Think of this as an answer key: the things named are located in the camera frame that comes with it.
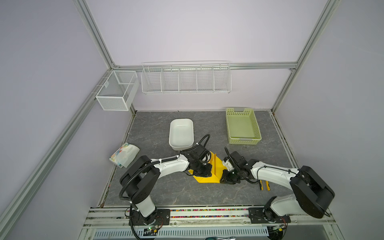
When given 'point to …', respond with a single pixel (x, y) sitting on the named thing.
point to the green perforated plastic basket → (242, 126)
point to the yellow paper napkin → (218, 166)
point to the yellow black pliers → (261, 185)
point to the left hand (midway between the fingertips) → (211, 177)
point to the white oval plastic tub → (181, 135)
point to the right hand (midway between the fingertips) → (221, 182)
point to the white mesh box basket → (117, 90)
